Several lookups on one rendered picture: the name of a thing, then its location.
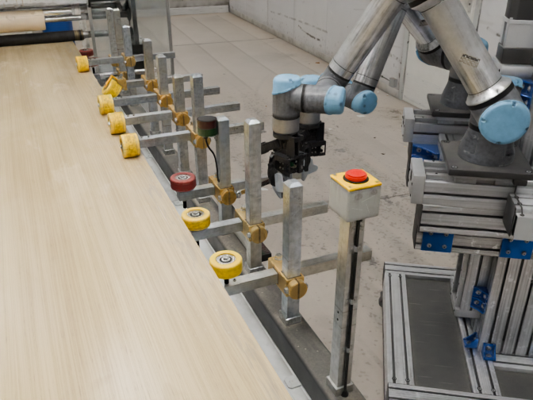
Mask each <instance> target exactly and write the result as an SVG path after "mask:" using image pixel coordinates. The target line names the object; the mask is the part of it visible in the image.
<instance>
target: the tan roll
mask: <svg viewBox="0 0 533 400"><path fill-rule="evenodd" d="M81 20H89V16H88V14H77V15H64V16H51V17H44V13H43V10H19V11H6V12H0V33H16V32H28V31H39V30H46V25H45V23H46V22H58V21H81Z"/></svg>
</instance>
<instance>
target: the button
mask: <svg viewBox="0 0 533 400"><path fill-rule="evenodd" d="M345 177H346V178H347V179H348V180H350V181H352V182H362V181H364V180H365V179H366V178H367V173H366V172H365V171H363V170H359V169H351V170H348V171H346V173H345Z"/></svg>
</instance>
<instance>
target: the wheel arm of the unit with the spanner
mask: <svg viewBox="0 0 533 400"><path fill-rule="evenodd" d="M293 179H301V173H297V172H296V173H293ZM265 180H268V175H267V173H266V174H261V182H263V181H265ZM231 184H232V185H233V187H234V191H236V190H244V189H245V177H243V178H239V179H231ZM210 195H215V188H214V185H213V184H212V183H208V184H204V185H199V186H196V187H195V188H194V189H193V190H190V191H186V192H178V191H177V198H178V200H179V201H180V202H181V201H183V202H185V201H187V200H190V199H195V198H201V197H205V196H210Z"/></svg>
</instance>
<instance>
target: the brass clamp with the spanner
mask: <svg viewBox="0 0 533 400"><path fill-rule="evenodd" d="M209 183H212V184H213V185H214V188H215V195H214V197H215V198H216V199H217V201H218V202H219V203H220V204H221V203H224V204H225V205H227V206H228V205H231V204H232V203H234V202H235V200H236V193H235V192H234V187H233V185H232V184H231V186H230V187H226V188H220V187H219V186H218V185H217V178H214V177H213V175H211V176H209Z"/></svg>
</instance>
